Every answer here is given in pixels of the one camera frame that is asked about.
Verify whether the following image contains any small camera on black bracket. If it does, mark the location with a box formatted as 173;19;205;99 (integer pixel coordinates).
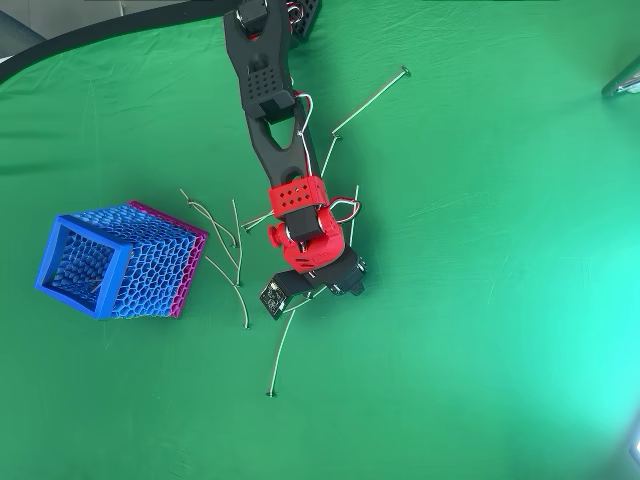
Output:
258;278;292;320

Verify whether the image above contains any red white wrist servo cable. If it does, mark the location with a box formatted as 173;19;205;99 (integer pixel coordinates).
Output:
327;198;362;225

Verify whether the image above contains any green cloth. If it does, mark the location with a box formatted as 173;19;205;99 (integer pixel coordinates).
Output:
0;0;640;480

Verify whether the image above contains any black perforated arm base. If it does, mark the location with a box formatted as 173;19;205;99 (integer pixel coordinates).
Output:
287;0;322;49

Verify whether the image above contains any red white forearm servo cable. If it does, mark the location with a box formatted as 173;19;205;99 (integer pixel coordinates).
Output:
293;91;315;177

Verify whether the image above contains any blue and purple lattice basket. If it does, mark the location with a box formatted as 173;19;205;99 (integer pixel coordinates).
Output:
33;199;210;321

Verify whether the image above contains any black cloth rim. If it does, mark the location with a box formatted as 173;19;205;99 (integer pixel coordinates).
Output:
0;0;226;87

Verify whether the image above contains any chrome tube stand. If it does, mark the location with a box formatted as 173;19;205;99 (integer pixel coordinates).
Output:
601;55;640;97

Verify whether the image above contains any dark grey chair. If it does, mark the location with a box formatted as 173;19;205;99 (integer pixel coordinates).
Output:
0;8;55;57

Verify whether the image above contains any long rod at top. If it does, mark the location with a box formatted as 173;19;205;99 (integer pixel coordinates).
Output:
331;66;413;137

